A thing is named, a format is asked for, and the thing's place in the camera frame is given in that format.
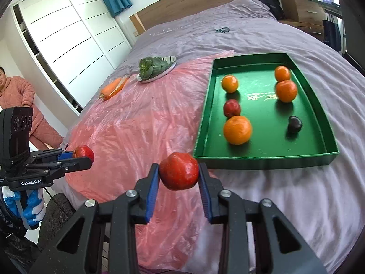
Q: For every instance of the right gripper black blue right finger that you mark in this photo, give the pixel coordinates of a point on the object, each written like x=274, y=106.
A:
x=210, y=188

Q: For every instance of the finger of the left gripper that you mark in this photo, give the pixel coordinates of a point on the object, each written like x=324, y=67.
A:
x=65, y=155
x=70, y=165

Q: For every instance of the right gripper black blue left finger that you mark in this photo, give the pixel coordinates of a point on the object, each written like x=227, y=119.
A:
x=147, y=189

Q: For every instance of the small red apple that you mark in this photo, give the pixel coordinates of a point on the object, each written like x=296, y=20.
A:
x=83, y=151

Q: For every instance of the large orange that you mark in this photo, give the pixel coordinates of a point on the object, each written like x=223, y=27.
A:
x=237, y=130

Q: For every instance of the small orange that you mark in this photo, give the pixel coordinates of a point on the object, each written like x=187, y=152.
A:
x=229, y=84

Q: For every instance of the blue white gloved hand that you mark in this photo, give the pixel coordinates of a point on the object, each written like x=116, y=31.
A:
x=34, y=210

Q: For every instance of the green cardboard tray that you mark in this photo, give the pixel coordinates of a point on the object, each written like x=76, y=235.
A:
x=271, y=146

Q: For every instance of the orange carrot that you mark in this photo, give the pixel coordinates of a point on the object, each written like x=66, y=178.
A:
x=112, y=88

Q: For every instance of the red small fruit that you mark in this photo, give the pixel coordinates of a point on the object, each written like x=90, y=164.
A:
x=231, y=108

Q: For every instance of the dark plum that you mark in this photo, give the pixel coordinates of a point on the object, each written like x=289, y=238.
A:
x=294, y=124

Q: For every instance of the green leafy vegetable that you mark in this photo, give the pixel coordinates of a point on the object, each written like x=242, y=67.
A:
x=150, y=67

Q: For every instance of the white wardrobe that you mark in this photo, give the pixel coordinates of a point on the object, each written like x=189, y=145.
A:
x=77, y=42

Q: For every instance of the orange in tray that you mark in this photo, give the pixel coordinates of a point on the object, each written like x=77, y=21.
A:
x=286, y=91

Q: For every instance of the silver metal plate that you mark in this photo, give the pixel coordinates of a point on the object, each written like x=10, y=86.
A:
x=170, y=59

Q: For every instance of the small orange fruit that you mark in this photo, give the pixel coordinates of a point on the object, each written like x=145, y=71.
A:
x=282, y=73

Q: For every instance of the dark small object on bed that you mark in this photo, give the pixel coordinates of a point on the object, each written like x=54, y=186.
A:
x=223, y=30

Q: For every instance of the wooden headboard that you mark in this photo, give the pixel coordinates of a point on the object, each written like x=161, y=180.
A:
x=164, y=11

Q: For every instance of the dark blue bag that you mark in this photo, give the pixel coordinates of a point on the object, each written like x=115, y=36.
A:
x=332, y=35

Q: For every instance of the black backpack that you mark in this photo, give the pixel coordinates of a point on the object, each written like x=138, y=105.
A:
x=275, y=8

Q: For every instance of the wooden drawer cabinet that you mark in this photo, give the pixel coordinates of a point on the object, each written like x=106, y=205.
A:
x=305, y=15

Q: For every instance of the glass desk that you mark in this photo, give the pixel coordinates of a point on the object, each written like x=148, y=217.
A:
x=329, y=7

